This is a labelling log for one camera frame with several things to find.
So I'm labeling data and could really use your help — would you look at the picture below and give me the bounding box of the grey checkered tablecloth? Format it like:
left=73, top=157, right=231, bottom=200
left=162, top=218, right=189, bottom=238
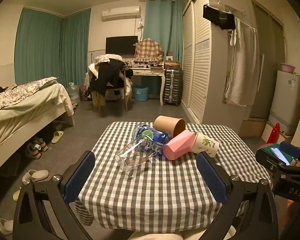
left=74, top=121, right=273, bottom=233

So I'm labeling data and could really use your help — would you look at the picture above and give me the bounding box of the black jacket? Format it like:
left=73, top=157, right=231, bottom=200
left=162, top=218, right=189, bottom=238
left=91, top=59, right=133, bottom=97

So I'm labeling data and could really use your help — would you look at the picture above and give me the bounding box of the silver suitcase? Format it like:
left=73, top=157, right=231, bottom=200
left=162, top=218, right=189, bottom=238
left=163, top=68, right=183, bottom=106

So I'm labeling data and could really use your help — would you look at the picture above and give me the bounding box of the plaid cloth cover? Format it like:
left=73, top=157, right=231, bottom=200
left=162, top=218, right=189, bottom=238
left=133, top=38, right=164, bottom=63

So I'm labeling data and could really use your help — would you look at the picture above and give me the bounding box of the grey sneaker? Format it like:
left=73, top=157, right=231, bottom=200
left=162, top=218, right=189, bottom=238
left=25, top=143, right=42, bottom=159
left=34, top=137, right=49, bottom=152

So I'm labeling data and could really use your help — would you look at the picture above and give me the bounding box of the blue plastic bottle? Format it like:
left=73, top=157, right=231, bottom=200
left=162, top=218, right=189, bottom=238
left=133, top=124, right=172, bottom=156

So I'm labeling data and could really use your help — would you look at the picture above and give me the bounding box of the pink basin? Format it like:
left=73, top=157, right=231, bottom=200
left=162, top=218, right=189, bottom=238
left=280, top=63, right=296, bottom=73

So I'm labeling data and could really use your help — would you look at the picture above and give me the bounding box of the white slipper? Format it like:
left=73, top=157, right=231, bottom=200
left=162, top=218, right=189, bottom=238
left=22, top=169, right=49, bottom=183
left=13, top=187, right=23, bottom=202
left=0, top=218, right=14, bottom=236

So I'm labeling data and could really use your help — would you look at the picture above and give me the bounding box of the bed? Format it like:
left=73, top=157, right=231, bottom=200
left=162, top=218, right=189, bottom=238
left=0, top=77, right=76, bottom=157

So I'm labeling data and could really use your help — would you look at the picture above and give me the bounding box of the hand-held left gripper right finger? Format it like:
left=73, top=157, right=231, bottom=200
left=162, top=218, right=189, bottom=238
left=195, top=152, right=283, bottom=240

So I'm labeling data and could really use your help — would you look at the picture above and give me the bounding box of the white hanging towel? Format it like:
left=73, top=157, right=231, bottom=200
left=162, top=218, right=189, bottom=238
left=224, top=17, right=261, bottom=106

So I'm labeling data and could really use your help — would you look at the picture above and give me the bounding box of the cardboard box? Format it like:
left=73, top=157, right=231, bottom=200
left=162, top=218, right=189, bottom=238
left=238, top=119, right=267, bottom=138

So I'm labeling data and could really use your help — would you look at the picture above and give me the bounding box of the patterned quilt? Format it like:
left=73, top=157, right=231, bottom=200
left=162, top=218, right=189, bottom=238
left=0, top=77, right=59, bottom=116

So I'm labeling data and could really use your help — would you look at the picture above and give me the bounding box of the white paper cup green print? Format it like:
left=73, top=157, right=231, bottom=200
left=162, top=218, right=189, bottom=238
left=191, top=131, right=220, bottom=158

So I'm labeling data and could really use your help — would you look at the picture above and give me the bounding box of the smartphone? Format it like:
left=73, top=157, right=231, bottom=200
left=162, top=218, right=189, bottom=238
left=270, top=147, right=291, bottom=166

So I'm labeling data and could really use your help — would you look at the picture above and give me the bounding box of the white air conditioner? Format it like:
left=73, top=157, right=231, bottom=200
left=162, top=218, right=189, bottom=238
left=101, top=5, right=141, bottom=22

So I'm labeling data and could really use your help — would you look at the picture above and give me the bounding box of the wooden chair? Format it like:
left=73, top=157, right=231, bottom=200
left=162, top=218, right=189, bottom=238
left=89, top=62, right=133, bottom=112

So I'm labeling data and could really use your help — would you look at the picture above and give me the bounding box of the large water jug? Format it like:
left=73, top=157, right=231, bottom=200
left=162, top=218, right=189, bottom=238
left=66, top=82, right=80, bottom=104

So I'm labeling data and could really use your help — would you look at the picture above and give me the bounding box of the clear glass cup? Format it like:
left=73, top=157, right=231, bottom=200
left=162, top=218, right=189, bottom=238
left=115, top=139, right=153, bottom=175

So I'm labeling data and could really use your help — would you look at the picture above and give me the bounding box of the yellow slipper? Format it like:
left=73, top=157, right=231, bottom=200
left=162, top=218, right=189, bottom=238
left=51, top=130, right=64, bottom=144

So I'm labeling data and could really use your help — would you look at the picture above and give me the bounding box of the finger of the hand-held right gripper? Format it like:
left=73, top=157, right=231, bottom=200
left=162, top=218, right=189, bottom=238
left=255, top=149, right=300, bottom=175
left=279, top=141, right=300, bottom=159

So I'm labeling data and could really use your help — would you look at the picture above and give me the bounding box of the red bottle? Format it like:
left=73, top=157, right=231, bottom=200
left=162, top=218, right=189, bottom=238
left=267, top=123, right=281, bottom=144

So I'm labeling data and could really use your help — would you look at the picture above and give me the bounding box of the white louvered wardrobe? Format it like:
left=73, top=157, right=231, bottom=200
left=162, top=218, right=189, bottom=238
left=181, top=0, right=256, bottom=125

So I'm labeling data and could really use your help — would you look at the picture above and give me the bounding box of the brown box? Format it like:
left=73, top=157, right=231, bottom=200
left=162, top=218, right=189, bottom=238
left=164, top=61, right=182, bottom=70

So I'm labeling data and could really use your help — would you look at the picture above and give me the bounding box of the black television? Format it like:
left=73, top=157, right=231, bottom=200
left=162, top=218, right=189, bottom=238
left=105, top=36, right=139, bottom=56

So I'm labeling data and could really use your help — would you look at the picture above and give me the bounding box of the black hanging garment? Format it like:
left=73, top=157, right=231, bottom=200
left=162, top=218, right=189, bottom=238
left=203, top=4, right=236, bottom=30

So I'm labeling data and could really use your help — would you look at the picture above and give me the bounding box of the brown paper cup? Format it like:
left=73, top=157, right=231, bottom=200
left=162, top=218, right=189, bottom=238
left=154, top=115, right=186, bottom=139

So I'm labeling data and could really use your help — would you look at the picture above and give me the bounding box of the blue laundry basket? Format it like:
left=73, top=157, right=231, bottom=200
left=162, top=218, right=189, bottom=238
left=133, top=85, right=149, bottom=102

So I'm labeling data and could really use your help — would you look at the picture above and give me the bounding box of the green curtain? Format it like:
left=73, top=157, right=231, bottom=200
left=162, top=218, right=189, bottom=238
left=14, top=8, right=63, bottom=86
left=61, top=9, right=91, bottom=87
left=143, top=0, right=185, bottom=63

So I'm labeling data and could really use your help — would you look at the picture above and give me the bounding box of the white desk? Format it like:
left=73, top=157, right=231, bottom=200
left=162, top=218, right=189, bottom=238
left=126, top=66, right=166, bottom=106

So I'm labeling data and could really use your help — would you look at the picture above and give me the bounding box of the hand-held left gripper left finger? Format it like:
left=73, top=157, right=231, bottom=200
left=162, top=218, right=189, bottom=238
left=12, top=150, right=97, bottom=240

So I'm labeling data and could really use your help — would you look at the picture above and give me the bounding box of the patterned bag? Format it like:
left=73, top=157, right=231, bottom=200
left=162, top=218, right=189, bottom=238
left=78, top=85, right=91, bottom=102

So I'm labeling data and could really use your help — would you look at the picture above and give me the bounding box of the small white fridge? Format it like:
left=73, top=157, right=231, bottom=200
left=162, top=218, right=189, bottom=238
left=268, top=69, right=300, bottom=136

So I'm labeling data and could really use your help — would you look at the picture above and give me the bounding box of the pink faceted cup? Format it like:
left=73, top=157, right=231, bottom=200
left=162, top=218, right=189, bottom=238
left=163, top=130, right=196, bottom=161

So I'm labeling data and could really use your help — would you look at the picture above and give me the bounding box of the green book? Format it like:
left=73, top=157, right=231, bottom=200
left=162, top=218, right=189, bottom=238
left=261, top=143, right=300, bottom=163

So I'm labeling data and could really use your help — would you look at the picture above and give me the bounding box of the pale checkered cloth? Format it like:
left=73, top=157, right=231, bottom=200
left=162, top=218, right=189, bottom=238
left=94, top=54, right=124, bottom=66

